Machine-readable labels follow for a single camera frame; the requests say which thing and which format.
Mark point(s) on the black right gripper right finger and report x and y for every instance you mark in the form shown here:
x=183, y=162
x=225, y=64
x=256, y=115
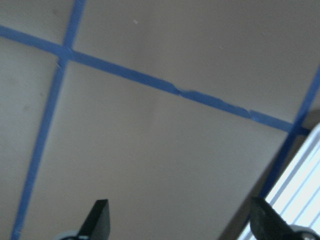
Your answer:
x=266, y=223

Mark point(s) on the silver ridged metal tray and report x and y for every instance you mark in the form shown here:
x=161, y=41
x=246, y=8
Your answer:
x=296, y=194

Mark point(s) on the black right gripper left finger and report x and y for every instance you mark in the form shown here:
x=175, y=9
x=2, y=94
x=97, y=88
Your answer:
x=97, y=225

